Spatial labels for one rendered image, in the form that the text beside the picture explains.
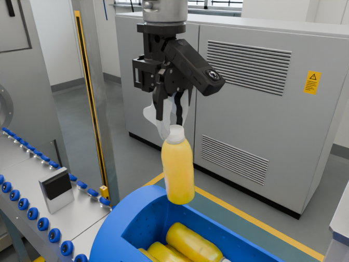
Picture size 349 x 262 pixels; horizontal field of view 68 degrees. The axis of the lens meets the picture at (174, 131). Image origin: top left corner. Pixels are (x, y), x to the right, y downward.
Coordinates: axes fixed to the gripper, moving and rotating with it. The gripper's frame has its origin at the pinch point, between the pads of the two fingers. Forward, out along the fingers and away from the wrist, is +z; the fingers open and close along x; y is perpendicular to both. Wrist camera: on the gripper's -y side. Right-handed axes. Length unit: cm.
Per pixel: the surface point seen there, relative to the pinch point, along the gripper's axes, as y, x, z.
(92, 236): 31, 6, 50
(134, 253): -1.2, 14.1, 22.1
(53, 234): 38, 15, 45
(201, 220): -3.1, -8.2, 30.0
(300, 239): -20, -129, 142
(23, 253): 119, 11, 129
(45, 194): 51, 10, 40
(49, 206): 51, 10, 46
